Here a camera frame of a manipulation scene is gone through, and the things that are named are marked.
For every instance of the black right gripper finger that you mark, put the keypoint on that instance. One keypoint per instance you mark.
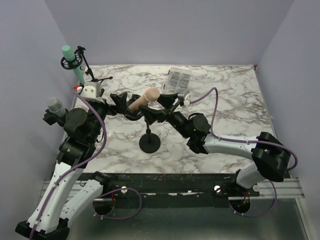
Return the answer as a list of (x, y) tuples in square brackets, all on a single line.
[(155, 116), (167, 100)]

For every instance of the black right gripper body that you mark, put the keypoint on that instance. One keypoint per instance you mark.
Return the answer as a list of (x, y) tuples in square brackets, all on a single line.
[(177, 121)]

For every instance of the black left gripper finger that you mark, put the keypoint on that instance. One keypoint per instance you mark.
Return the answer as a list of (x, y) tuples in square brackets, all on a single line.
[(120, 101), (143, 110)]

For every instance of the mint green microphone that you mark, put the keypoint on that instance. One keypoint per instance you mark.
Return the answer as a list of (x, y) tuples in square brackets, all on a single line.
[(71, 60)]

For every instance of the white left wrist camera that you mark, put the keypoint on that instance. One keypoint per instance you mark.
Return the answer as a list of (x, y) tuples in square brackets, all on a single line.
[(90, 91)]

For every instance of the clear plastic screw box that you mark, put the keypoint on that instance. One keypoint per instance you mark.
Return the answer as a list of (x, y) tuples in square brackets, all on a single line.
[(178, 79)]

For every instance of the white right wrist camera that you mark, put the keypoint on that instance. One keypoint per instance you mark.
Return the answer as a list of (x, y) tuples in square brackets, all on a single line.
[(184, 97)]

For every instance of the grey mesh microphone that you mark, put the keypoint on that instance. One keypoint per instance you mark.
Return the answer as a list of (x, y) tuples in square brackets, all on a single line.
[(56, 107)]

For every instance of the black tripod microphone stand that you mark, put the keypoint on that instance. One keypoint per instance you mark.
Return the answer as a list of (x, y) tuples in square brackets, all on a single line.
[(81, 52)]

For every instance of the black shock mount round stand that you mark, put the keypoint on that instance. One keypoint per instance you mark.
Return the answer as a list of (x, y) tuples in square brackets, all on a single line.
[(149, 142)]

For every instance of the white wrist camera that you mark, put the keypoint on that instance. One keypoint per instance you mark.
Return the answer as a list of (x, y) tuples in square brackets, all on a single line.
[(184, 97), (90, 91)]

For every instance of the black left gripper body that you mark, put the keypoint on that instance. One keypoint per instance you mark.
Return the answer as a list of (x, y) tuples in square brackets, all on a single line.
[(104, 109)]

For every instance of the black front mounting rail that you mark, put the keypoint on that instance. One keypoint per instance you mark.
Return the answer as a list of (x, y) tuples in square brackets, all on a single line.
[(177, 190)]

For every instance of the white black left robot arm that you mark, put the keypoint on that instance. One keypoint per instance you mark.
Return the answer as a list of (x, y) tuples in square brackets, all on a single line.
[(86, 138)]

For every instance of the peach pink microphone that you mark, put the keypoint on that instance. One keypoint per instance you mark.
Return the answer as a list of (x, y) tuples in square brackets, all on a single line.
[(150, 95)]

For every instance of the black clip round base stand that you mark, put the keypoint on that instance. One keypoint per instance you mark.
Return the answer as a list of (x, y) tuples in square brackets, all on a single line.
[(51, 118)]

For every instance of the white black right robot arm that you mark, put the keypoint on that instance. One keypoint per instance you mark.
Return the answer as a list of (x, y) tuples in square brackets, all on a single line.
[(270, 157)]

